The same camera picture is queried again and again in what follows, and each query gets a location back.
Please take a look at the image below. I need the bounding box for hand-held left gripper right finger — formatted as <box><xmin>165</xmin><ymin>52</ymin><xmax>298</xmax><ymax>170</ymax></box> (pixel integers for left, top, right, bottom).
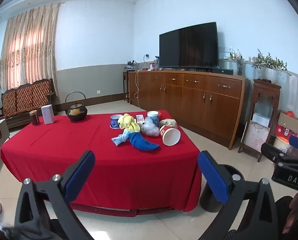
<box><xmin>197</xmin><ymin>151</ymin><xmax>285</xmax><ymax>240</ymax></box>

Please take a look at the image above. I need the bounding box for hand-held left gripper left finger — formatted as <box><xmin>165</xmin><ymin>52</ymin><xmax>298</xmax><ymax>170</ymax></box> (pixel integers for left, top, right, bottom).
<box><xmin>14</xmin><ymin>150</ymin><xmax>96</xmax><ymax>240</ymax></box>

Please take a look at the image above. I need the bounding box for black plastic bucket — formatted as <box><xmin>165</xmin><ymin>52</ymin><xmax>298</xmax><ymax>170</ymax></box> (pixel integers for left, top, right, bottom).
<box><xmin>199</xmin><ymin>165</ymin><xmax>244</xmax><ymax>213</ymax></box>

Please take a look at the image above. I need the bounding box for light blue cloth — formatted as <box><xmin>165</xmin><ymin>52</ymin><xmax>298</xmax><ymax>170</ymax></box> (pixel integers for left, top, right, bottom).
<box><xmin>111</xmin><ymin>129</ymin><xmax>131</xmax><ymax>146</ymax></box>

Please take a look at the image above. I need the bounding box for white red paper cup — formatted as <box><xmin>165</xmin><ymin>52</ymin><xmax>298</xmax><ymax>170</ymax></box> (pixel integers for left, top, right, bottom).
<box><xmin>159</xmin><ymin>125</ymin><xmax>181</xmax><ymax>146</ymax></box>

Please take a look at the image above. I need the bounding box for blue patterned cup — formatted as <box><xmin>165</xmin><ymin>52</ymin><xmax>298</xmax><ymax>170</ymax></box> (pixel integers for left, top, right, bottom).
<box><xmin>110</xmin><ymin>114</ymin><xmax>123</xmax><ymax>129</ymax></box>

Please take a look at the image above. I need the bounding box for dark blue cloth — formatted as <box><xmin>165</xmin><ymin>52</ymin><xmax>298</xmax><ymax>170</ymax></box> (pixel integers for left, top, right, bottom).
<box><xmin>128</xmin><ymin>131</ymin><xmax>160</xmax><ymax>152</ymax></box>

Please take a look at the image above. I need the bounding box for yellow cloth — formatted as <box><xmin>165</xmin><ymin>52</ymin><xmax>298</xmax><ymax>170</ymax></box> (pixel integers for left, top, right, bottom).
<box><xmin>117</xmin><ymin>113</ymin><xmax>141</xmax><ymax>133</ymax></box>

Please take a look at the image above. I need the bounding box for beige bag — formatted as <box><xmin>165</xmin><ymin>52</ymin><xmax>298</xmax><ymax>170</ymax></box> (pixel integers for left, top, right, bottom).
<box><xmin>159</xmin><ymin>118</ymin><xmax>177</xmax><ymax>129</ymax></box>

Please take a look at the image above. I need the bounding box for clear plastic bag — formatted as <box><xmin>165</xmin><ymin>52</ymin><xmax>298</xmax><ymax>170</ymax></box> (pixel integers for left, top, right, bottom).
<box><xmin>141</xmin><ymin>117</ymin><xmax>160</xmax><ymax>137</ymax></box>

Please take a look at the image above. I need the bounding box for blue white tall cup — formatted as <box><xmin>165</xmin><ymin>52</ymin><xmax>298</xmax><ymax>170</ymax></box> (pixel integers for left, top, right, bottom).
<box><xmin>147</xmin><ymin>111</ymin><xmax>160</xmax><ymax>128</ymax></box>

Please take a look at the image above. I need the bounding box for person's right hand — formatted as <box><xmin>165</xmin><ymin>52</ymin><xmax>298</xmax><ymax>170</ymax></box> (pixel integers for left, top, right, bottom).
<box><xmin>283</xmin><ymin>192</ymin><xmax>298</xmax><ymax>234</ymax></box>

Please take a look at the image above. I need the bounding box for white floral bin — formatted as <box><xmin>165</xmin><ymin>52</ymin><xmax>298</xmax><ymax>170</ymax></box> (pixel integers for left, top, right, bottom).
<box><xmin>273</xmin><ymin>134</ymin><xmax>290</xmax><ymax>153</ymax></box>

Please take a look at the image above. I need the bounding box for cardboard box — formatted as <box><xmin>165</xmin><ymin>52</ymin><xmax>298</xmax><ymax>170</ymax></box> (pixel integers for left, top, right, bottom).
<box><xmin>275</xmin><ymin>110</ymin><xmax>298</xmax><ymax>137</ymax></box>

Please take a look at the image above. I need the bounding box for floral marble panel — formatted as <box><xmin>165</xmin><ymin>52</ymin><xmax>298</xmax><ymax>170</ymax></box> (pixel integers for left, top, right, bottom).
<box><xmin>245</xmin><ymin>121</ymin><xmax>269</xmax><ymax>153</ymax></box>

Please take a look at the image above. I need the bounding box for white box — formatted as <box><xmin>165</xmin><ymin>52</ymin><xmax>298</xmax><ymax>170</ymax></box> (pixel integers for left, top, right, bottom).
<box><xmin>252</xmin><ymin>112</ymin><xmax>270</xmax><ymax>128</ymax></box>

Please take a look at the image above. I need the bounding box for red tablecloth table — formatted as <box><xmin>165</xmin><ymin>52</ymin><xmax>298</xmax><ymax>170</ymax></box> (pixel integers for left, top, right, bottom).
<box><xmin>0</xmin><ymin>110</ymin><xmax>202</xmax><ymax>212</ymax></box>

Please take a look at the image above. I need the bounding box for person's right leg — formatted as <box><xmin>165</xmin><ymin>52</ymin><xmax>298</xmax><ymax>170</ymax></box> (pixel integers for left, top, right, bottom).
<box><xmin>274</xmin><ymin>196</ymin><xmax>293</xmax><ymax>240</ymax></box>

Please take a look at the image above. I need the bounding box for black iron teapot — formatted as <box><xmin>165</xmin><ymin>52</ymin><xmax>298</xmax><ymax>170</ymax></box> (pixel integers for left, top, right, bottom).
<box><xmin>65</xmin><ymin>92</ymin><xmax>88</xmax><ymax>122</ymax></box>

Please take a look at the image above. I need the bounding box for carved wooden stand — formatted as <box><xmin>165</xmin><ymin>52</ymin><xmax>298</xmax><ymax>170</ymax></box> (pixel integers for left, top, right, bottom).
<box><xmin>238</xmin><ymin>79</ymin><xmax>282</xmax><ymax>162</ymax></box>

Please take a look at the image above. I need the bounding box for white tin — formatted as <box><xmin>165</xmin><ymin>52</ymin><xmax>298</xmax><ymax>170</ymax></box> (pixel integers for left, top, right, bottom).
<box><xmin>41</xmin><ymin>104</ymin><xmax>55</xmax><ymax>125</ymax></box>

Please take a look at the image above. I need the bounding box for brown canister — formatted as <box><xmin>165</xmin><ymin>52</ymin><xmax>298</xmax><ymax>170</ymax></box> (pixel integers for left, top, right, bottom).
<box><xmin>29</xmin><ymin>110</ymin><xmax>40</xmax><ymax>126</ymax></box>

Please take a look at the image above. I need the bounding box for wooden sideboard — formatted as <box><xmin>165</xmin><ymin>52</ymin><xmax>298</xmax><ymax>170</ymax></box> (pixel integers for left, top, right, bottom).
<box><xmin>128</xmin><ymin>70</ymin><xmax>250</xmax><ymax>150</ymax></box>

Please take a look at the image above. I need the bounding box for trailing green plant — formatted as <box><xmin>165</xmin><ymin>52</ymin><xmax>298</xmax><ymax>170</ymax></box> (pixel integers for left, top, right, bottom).
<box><xmin>251</xmin><ymin>49</ymin><xmax>288</xmax><ymax>72</ymax></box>

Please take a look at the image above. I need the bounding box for vase with dry stems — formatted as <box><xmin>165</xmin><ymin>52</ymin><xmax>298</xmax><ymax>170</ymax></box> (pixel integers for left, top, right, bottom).
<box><xmin>235</xmin><ymin>55</ymin><xmax>244</xmax><ymax>77</ymax></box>

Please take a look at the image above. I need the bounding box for wooden upholstered bench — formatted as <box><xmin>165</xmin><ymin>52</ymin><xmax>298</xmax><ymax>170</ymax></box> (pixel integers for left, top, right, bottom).
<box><xmin>0</xmin><ymin>78</ymin><xmax>58</xmax><ymax>129</ymax></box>

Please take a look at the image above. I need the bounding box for black set-top box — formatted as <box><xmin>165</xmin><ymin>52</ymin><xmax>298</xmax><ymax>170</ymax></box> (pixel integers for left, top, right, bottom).
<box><xmin>212</xmin><ymin>68</ymin><xmax>234</xmax><ymax>75</ymax></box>

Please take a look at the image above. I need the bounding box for row of small bottles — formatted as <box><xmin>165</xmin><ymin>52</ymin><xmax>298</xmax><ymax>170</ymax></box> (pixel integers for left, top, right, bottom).
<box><xmin>229</xmin><ymin>47</ymin><xmax>242</xmax><ymax>60</ymax></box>

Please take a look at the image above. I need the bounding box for black television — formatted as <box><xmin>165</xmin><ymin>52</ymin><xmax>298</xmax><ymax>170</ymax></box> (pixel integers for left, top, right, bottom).
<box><xmin>159</xmin><ymin>22</ymin><xmax>219</xmax><ymax>68</ymax></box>

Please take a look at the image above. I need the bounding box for beige patterned curtain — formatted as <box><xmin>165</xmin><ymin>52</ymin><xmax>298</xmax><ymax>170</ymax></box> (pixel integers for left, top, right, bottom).
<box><xmin>0</xmin><ymin>2</ymin><xmax>61</xmax><ymax>98</ymax></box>

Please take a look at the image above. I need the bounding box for white hanging cord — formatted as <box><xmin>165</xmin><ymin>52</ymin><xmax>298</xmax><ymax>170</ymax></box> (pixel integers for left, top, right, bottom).
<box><xmin>134</xmin><ymin>70</ymin><xmax>141</xmax><ymax>99</ymax></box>

